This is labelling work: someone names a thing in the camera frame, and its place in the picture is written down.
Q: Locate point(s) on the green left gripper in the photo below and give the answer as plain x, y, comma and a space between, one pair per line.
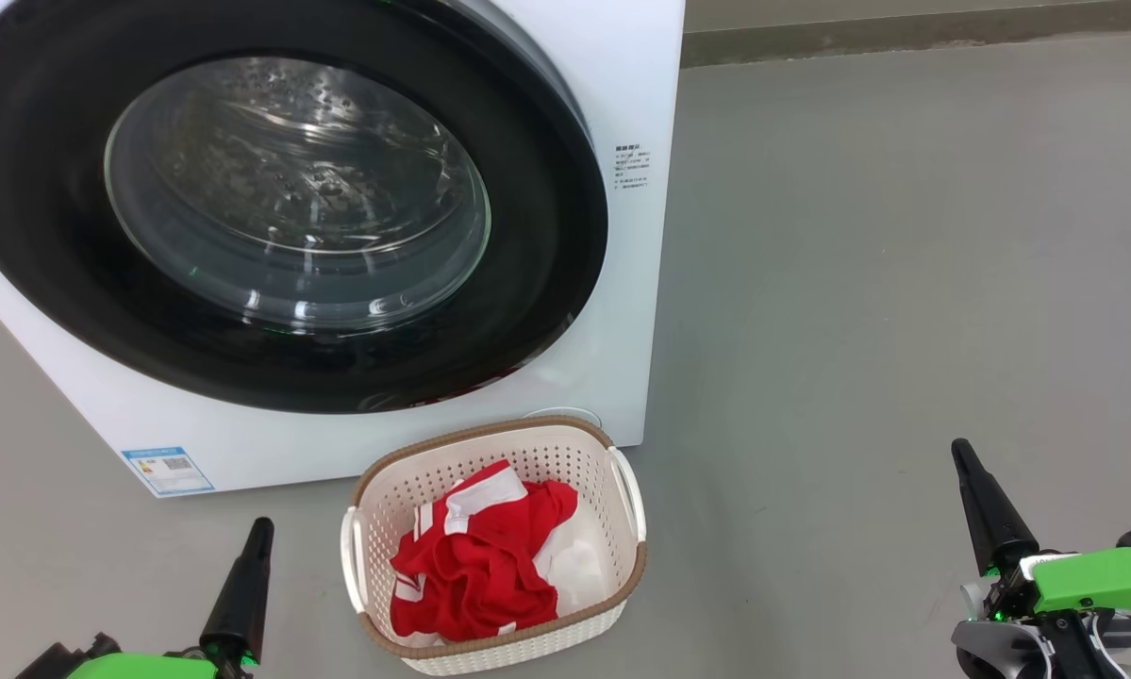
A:
141, 667

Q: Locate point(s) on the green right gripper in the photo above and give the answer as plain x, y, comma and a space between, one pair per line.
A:
1093, 580

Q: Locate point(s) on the red and white garment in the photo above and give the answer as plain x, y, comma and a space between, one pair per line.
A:
480, 575

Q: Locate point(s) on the round black glass washer door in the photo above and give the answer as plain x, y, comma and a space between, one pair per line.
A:
546, 236

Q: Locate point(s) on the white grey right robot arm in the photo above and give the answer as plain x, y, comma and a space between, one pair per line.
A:
994, 651

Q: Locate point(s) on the cream perforated basket brown rim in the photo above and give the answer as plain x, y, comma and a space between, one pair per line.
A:
584, 462

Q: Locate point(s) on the white front-load washing machine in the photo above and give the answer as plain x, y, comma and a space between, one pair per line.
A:
631, 85

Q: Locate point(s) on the blue energy label sticker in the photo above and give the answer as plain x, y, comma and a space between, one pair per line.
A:
167, 471

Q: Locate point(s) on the round white filter cover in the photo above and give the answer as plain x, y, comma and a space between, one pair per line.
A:
562, 416

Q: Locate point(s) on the small printed text label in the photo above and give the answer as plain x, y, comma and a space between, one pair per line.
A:
633, 168

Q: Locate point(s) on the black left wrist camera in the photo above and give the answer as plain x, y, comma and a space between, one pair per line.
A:
65, 660

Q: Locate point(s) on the dark wall baseboard strip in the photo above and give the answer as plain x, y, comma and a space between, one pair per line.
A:
905, 38

